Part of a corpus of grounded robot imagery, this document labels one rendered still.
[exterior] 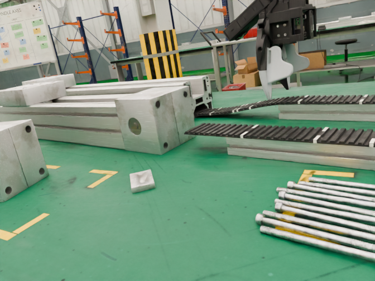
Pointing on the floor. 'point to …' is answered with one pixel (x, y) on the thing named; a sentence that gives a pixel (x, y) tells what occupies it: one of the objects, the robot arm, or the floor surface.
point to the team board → (25, 37)
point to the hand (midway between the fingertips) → (274, 89)
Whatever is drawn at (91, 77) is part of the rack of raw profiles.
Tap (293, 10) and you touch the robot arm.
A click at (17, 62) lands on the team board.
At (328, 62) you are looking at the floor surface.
